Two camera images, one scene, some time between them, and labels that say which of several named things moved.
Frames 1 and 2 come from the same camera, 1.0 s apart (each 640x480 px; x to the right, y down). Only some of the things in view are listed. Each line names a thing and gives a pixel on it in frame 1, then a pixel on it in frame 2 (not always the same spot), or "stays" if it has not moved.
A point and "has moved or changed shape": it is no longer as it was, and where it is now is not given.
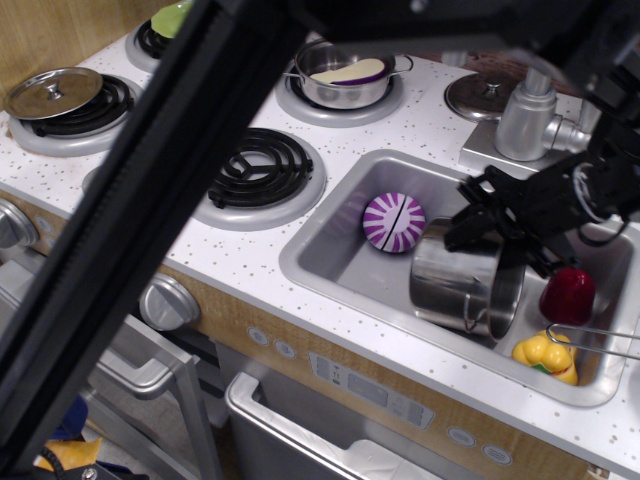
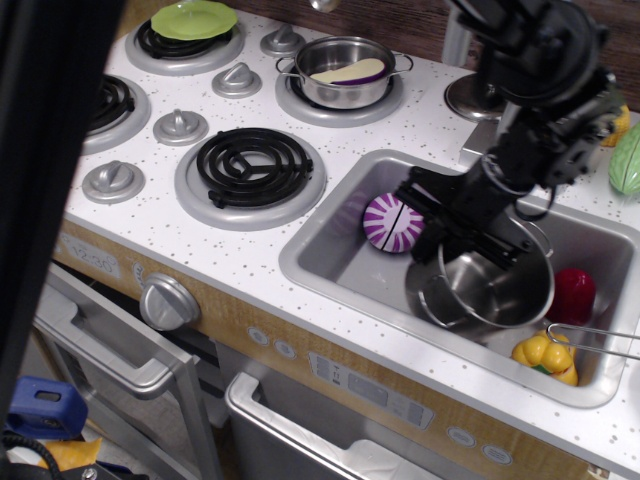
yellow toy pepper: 557,359 stays
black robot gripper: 542,210 → 474,208
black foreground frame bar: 77,308 → 55,61
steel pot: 476,290 has moved or changed shape
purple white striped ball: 394,222 stays
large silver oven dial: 167,304 stays
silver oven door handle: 152,377 stays
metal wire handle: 628,335 stays
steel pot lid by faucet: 480,96 stays
